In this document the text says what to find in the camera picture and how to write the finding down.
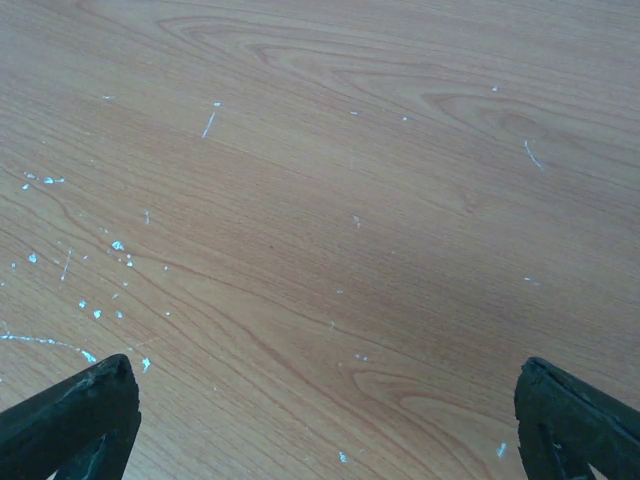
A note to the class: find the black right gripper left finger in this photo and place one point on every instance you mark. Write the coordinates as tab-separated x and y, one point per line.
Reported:
83	427

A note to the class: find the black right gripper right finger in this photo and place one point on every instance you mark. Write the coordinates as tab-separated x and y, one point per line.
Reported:
568	429

